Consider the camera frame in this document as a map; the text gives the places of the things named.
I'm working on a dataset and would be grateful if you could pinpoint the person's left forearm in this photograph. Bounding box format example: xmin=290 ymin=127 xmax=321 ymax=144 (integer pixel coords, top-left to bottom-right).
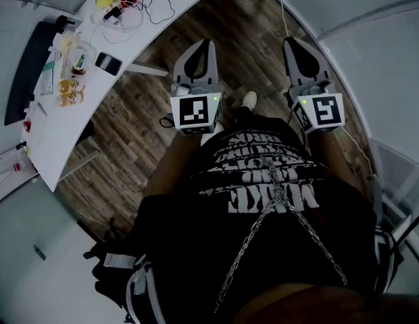
xmin=141 ymin=132 xmax=205 ymax=212

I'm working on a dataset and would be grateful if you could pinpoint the black cylindrical holder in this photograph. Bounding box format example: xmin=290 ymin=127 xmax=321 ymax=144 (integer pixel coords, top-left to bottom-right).
xmin=55 ymin=14 xmax=84 ymax=36

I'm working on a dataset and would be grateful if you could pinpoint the white green-edged leaflet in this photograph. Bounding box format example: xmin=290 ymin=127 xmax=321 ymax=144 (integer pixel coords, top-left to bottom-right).
xmin=39 ymin=51 xmax=57 ymax=97

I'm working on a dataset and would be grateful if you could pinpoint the silver chain necklace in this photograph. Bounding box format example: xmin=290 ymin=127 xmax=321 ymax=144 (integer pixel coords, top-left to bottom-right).
xmin=214 ymin=157 xmax=349 ymax=313

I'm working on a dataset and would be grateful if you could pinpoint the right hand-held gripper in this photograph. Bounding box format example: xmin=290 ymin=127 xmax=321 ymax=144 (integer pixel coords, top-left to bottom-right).
xmin=283 ymin=37 xmax=346 ymax=135

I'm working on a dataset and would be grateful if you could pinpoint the white cable tangle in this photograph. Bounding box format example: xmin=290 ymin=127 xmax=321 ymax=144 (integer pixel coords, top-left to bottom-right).
xmin=90 ymin=0 xmax=145 ymax=45

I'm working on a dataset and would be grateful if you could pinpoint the black smartphone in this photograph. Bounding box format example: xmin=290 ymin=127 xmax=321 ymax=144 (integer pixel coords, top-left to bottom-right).
xmin=94 ymin=51 xmax=124 ymax=77

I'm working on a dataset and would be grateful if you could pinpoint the yellow lemon-shaped toy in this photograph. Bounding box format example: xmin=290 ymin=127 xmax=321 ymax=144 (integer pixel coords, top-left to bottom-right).
xmin=95 ymin=0 xmax=120 ymax=11

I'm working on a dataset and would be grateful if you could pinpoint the clear plastic bag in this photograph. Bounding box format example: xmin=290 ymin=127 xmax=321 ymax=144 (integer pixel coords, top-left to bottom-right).
xmin=55 ymin=32 xmax=94 ymax=69

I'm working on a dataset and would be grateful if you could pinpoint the large black monitor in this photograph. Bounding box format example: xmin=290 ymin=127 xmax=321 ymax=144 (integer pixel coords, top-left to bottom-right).
xmin=3 ymin=21 xmax=59 ymax=127

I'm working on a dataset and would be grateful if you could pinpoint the white desk leg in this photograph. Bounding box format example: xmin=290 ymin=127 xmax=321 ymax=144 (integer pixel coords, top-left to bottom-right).
xmin=127 ymin=61 xmax=170 ymax=78
xmin=58 ymin=146 xmax=101 ymax=184

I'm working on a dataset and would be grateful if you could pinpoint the black power adapter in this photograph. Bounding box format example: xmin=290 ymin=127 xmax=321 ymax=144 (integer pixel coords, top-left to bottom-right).
xmin=102 ymin=6 xmax=124 ymax=22

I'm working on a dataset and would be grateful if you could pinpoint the person's right forearm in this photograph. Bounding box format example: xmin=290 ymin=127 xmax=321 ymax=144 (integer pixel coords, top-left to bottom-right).
xmin=309 ymin=132 xmax=374 ymax=202

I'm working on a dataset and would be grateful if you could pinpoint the small colourful snack packet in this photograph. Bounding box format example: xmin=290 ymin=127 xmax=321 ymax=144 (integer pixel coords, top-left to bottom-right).
xmin=70 ymin=53 xmax=88 ymax=76

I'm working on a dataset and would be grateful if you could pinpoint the person's white shoe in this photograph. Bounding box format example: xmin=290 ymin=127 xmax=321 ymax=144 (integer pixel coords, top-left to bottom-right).
xmin=241 ymin=90 xmax=259 ymax=111
xmin=199 ymin=132 xmax=225 ymax=147

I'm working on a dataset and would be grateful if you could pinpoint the black printed T-shirt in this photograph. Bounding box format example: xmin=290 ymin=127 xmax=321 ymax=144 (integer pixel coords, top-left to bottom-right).
xmin=137 ymin=115 xmax=383 ymax=324

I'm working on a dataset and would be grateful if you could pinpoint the white floor cable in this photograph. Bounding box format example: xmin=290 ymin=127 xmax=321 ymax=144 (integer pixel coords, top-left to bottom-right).
xmin=274 ymin=0 xmax=291 ymax=38
xmin=340 ymin=126 xmax=375 ymax=177

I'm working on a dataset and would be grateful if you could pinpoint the white notebook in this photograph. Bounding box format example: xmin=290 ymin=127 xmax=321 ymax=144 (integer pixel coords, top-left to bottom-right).
xmin=22 ymin=101 xmax=48 ymax=145

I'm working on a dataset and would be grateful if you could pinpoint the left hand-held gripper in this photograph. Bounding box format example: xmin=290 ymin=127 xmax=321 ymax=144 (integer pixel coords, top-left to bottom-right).
xmin=170 ymin=39 xmax=224 ymax=136

